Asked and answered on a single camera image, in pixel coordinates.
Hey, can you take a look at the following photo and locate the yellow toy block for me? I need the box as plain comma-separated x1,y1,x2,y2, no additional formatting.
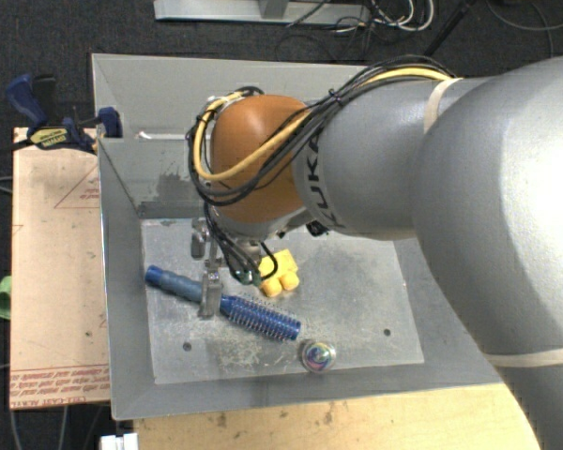
257,247,302,298

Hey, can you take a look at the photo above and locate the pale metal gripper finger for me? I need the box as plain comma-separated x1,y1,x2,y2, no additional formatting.
190,217,212,260
197,258,224,320

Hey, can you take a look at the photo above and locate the grey metal bin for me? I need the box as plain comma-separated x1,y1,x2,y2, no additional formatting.
91,52,504,422

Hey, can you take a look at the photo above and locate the blue round hair brush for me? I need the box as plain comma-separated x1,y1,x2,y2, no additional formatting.
144,264,303,343

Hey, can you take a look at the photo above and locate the shiny iridescent ball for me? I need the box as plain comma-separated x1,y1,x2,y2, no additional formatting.
299,338,338,374

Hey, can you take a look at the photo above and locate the brown cardboard board red print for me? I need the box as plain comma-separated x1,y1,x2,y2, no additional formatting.
8,126,112,412

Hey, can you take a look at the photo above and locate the black cylinder on white bracket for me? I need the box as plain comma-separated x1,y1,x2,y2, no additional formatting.
304,218,331,239

